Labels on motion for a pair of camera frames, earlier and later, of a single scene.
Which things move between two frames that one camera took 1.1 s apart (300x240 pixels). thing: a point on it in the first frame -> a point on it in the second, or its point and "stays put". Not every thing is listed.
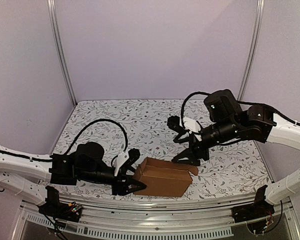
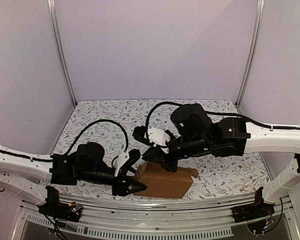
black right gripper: (195, 146) -> (159, 155)
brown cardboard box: (163, 178) stays put
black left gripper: (122, 187) stays put
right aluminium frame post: (254, 47) stays put
